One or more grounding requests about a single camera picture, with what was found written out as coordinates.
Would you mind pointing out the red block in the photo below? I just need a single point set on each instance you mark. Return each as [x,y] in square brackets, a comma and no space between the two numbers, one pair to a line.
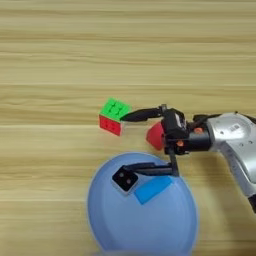
[156,136]

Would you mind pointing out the black box with white label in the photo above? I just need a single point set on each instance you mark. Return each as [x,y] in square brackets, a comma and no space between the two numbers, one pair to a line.
[175,120]

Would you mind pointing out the blue rectangular block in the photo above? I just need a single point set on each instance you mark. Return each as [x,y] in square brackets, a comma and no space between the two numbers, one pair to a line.
[153,190]

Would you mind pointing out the black cube with white base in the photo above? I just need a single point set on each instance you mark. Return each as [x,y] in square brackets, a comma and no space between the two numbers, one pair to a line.
[125,181]

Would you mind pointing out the green-faced Rubik's cube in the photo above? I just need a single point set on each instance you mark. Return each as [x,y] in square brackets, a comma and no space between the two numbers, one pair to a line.
[115,115]

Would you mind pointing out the blue round plate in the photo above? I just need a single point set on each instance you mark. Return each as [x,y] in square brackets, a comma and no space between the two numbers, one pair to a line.
[133,226]

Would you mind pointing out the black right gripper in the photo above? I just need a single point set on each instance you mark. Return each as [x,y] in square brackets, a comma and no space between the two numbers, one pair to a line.
[195,140]

